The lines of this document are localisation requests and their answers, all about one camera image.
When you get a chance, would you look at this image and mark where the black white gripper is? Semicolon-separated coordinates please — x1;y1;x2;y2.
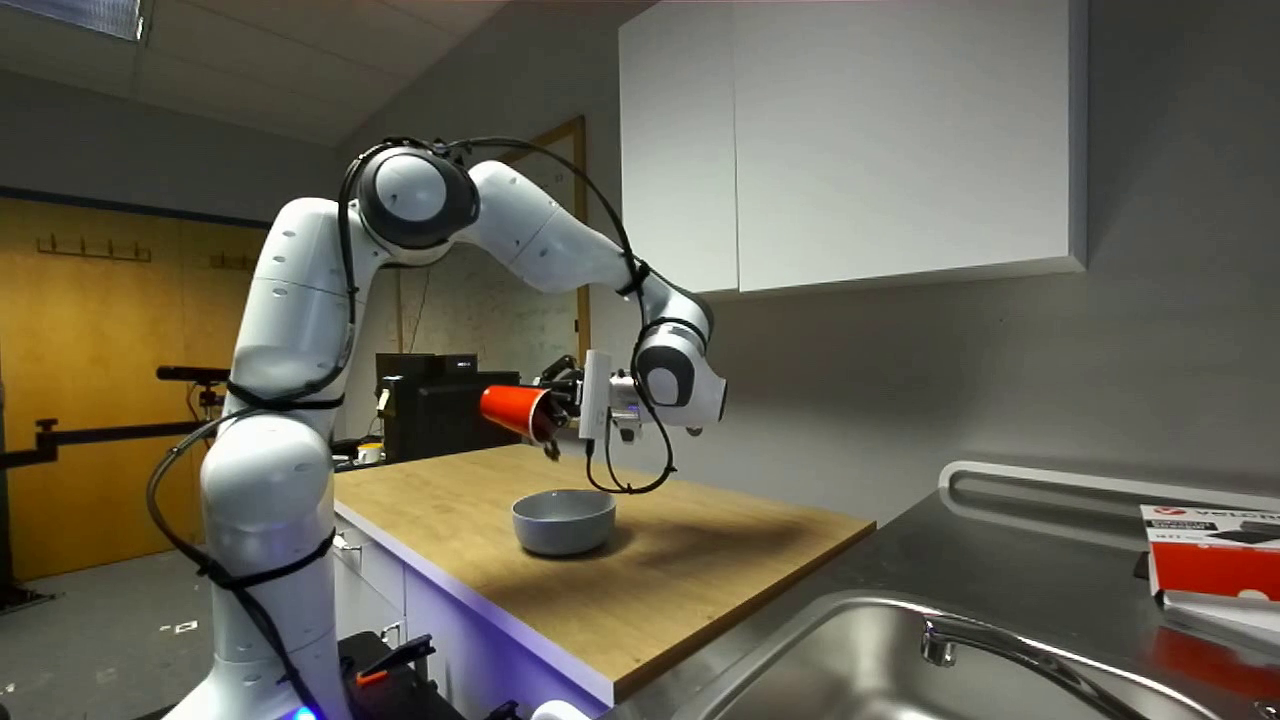
533;349;621;465

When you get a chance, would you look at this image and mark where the black equipment under table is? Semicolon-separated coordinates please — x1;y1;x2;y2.
337;628;474;720

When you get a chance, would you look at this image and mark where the white wire rack frame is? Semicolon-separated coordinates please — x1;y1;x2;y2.
936;456;1280;519

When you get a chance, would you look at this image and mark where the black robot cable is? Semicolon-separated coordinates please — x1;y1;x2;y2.
141;133;682;720

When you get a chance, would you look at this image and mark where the red plastic cup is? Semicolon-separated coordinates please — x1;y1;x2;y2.
478;380;559;449

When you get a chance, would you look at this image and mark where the gray bowl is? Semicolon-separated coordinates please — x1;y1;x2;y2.
510;482;626;560

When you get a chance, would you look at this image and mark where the red and white box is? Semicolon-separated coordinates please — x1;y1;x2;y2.
1138;501;1280;631

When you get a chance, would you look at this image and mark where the white wall cabinet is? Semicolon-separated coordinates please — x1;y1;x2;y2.
613;0;1090;294

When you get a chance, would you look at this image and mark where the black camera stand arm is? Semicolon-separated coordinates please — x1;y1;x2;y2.
0;359;233;473

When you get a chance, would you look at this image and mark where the stainless steel sink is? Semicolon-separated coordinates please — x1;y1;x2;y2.
693;588;1194;720

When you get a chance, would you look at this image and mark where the ceiling light panel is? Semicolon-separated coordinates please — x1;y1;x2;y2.
0;0;154;47

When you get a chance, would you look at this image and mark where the black computer monitor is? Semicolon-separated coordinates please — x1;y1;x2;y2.
372;349;530;465

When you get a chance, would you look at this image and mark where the metal sink faucet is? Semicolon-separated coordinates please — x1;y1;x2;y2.
913;608;1152;720

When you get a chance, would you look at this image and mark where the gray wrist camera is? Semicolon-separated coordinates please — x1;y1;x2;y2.
608;370;647;440

